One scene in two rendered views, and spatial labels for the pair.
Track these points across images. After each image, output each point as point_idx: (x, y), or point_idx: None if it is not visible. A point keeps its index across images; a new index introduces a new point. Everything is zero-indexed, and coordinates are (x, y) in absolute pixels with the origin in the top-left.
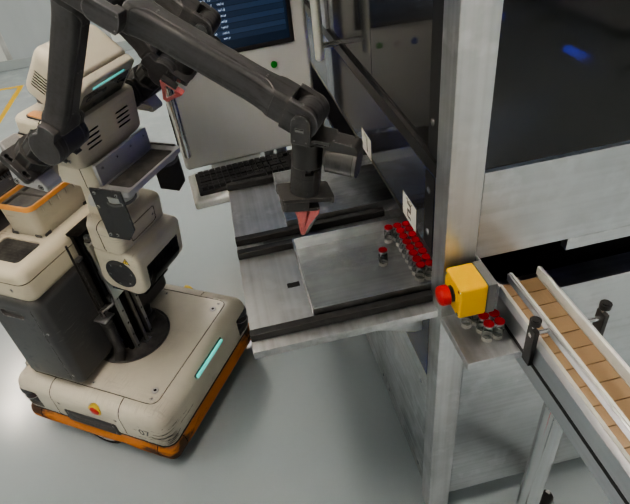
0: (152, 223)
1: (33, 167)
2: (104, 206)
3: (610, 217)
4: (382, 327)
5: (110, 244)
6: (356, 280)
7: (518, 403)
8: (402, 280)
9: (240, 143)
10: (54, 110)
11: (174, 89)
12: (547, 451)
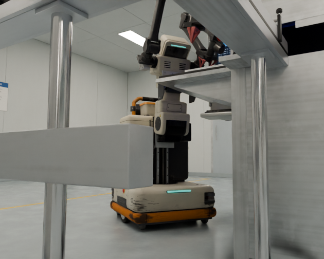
0: (179, 112)
1: (142, 58)
2: (159, 85)
3: (319, 6)
4: (205, 73)
5: (158, 107)
6: None
7: (291, 160)
8: None
9: None
10: (150, 32)
11: (201, 58)
12: (254, 113)
